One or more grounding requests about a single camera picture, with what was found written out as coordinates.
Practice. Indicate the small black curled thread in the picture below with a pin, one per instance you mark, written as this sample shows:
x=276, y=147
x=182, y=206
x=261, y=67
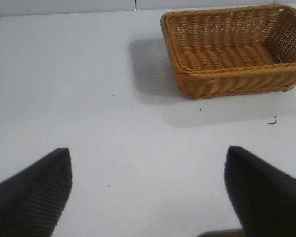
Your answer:
x=275, y=120

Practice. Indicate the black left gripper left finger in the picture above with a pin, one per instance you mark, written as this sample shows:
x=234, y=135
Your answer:
x=32, y=195

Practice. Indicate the brown woven wicker basket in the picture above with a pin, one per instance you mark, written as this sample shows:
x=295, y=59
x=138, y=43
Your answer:
x=224, y=81

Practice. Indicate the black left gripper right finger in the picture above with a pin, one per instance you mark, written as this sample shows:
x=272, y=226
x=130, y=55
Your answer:
x=266, y=197

